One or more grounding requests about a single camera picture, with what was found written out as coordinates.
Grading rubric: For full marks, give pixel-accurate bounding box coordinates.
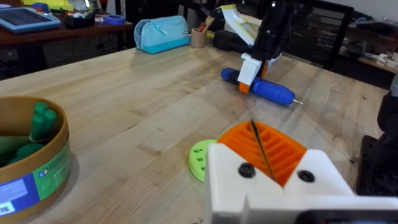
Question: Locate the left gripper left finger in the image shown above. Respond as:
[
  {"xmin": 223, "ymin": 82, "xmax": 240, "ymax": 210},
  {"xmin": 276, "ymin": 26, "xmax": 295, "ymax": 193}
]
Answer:
[{"xmin": 204, "ymin": 120, "xmax": 285, "ymax": 224}]

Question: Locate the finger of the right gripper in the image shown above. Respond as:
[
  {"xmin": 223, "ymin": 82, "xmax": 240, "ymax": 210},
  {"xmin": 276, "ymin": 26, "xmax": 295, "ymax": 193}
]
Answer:
[
  {"xmin": 238, "ymin": 52, "xmax": 262, "ymax": 95},
  {"xmin": 260, "ymin": 52, "xmax": 282, "ymax": 79}
]

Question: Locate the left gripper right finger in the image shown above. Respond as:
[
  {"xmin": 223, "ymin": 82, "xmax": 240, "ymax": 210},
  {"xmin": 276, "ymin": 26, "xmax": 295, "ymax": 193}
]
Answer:
[{"xmin": 251, "ymin": 120, "xmax": 356, "ymax": 197}]

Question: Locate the blue electric screwdriver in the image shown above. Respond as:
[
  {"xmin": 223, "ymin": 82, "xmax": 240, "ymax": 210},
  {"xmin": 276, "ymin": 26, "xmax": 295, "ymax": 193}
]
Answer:
[{"xmin": 220, "ymin": 67, "xmax": 304, "ymax": 106}]

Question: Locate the white and yellow box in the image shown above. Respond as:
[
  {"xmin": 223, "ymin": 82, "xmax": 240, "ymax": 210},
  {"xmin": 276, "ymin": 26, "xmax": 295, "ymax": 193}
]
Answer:
[{"xmin": 220, "ymin": 4, "xmax": 259, "ymax": 47}]

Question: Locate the green disc with holes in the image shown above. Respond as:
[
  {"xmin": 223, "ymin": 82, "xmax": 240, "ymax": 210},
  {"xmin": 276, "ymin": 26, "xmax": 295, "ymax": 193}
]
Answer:
[{"xmin": 187, "ymin": 139, "xmax": 218, "ymax": 183}]

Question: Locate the black box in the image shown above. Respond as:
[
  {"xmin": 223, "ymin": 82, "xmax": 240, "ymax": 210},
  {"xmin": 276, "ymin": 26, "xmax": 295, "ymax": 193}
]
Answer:
[{"xmin": 212, "ymin": 29, "xmax": 253, "ymax": 54}]

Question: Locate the black chair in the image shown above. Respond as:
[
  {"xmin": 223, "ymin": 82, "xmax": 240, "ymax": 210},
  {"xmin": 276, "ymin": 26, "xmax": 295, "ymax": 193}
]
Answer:
[{"xmin": 279, "ymin": 0, "xmax": 356, "ymax": 72}]

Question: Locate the brown cup with cutlery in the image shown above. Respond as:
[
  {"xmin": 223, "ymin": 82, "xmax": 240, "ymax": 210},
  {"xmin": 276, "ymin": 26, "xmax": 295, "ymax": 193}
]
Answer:
[{"xmin": 190, "ymin": 15, "xmax": 216, "ymax": 49}]

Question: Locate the light blue zip bag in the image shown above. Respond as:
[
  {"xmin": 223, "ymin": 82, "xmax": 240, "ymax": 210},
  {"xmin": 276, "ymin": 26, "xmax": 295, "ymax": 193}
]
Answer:
[{"xmin": 134, "ymin": 15, "xmax": 191, "ymax": 55}]

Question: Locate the cluttered wooden shelf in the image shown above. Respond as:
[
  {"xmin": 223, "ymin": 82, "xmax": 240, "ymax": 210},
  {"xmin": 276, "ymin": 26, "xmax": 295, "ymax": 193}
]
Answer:
[{"xmin": 338, "ymin": 11, "xmax": 398, "ymax": 75}]

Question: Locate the blue tape roll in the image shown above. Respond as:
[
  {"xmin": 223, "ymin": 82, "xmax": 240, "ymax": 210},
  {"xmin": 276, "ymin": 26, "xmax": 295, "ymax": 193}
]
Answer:
[{"xmin": 103, "ymin": 14, "xmax": 126, "ymax": 26}]

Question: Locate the black tray with small items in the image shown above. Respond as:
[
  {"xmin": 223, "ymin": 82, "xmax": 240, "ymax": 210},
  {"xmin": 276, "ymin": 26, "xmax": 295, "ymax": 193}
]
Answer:
[{"xmin": 63, "ymin": 10, "xmax": 96, "ymax": 30}]

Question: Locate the dark brown side table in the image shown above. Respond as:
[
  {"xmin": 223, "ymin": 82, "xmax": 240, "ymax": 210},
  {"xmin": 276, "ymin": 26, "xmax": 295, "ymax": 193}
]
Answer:
[{"xmin": 0, "ymin": 11, "xmax": 134, "ymax": 75}]

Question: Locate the round tub with toys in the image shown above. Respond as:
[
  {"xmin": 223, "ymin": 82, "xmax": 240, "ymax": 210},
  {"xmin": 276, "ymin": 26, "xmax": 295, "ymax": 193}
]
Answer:
[{"xmin": 0, "ymin": 95, "xmax": 72, "ymax": 224}]

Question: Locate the yellow board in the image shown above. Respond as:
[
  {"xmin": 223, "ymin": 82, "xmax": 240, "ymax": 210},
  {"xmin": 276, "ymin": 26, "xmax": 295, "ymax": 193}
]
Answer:
[{"xmin": 21, "ymin": 0, "xmax": 75, "ymax": 12}]

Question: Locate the blue tablet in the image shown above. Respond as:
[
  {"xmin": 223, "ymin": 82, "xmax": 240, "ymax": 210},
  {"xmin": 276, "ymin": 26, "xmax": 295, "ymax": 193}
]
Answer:
[{"xmin": 0, "ymin": 6, "xmax": 62, "ymax": 34}]

